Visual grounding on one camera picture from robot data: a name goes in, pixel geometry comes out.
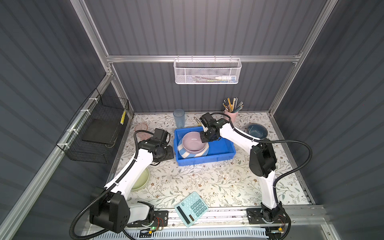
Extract pink bowl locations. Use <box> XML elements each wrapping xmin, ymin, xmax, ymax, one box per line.
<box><xmin>182</xmin><ymin>132</ymin><xmax>209</xmax><ymax>155</ymax></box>

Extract green bowl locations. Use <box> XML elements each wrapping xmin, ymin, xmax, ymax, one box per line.
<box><xmin>131</xmin><ymin>168</ymin><xmax>151</xmax><ymax>192</ymax></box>

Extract blue grey bowl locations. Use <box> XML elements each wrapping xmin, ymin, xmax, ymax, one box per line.
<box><xmin>247</xmin><ymin>124</ymin><xmax>269</xmax><ymax>140</ymax></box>

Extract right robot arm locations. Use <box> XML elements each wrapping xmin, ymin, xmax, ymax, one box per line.
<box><xmin>200</xmin><ymin>113</ymin><xmax>279</xmax><ymax>210</ymax></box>

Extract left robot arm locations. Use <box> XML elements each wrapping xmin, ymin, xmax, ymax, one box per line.
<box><xmin>89</xmin><ymin>129</ymin><xmax>174</xmax><ymax>233</ymax></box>

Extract blue plastic bin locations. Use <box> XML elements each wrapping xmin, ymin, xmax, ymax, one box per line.
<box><xmin>174</xmin><ymin>127</ymin><xmax>236</xmax><ymax>166</ymax></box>

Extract pink translucent tumbler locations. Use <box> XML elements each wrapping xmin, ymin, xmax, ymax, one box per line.
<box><xmin>134</xmin><ymin>122</ymin><xmax>152</xmax><ymax>142</ymax></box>

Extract pink pencil cup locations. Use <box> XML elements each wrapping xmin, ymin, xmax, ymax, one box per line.
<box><xmin>224</xmin><ymin>110</ymin><xmax>238</xmax><ymax>124</ymax></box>

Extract pencils bundle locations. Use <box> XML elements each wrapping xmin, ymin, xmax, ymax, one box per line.
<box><xmin>223</xmin><ymin>98</ymin><xmax>244</xmax><ymax>113</ymax></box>

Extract blue translucent tumbler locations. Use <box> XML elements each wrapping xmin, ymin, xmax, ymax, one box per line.
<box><xmin>173</xmin><ymin>109</ymin><xmax>186</xmax><ymax>129</ymax></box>

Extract yellow tag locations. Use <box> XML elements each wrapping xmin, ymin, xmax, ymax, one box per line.
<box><xmin>120</xmin><ymin>110</ymin><xmax>127</xmax><ymax>125</ymax></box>

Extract pens in white basket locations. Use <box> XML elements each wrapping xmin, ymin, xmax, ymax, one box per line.
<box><xmin>192</xmin><ymin>76</ymin><xmax>238</xmax><ymax>84</ymax></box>

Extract black slab in basket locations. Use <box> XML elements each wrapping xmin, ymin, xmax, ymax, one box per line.
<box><xmin>82</xmin><ymin>119</ymin><xmax>118</xmax><ymax>144</ymax></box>

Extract teal calculator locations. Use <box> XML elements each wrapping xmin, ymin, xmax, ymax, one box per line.
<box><xmin>175</xmin><ymin>192</ymin><xmax>209</xmax><ymax>228</ymax></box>

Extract white wire mesh basket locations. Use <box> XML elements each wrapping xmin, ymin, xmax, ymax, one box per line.
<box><xmin>173</xmin><ymin>57</ymin><xmax>242</xmax><ymax>85</ymax></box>

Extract black wire basket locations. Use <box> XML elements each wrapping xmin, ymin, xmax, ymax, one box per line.
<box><xmin>57</xmin><ymin>91</ymin><xmax>130</xmax><ymax>164</ymax></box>

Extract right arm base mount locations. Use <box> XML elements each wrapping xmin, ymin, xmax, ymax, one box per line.
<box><xmin>246</xmin><ymin>202</ymin><xmax>291</xmax><ymax>225</ymax></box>

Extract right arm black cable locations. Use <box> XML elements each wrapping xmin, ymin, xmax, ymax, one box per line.
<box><xmin>211</xmin><ymin>111</ymin><xmax>313</xmax><ymax>205</ymax></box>

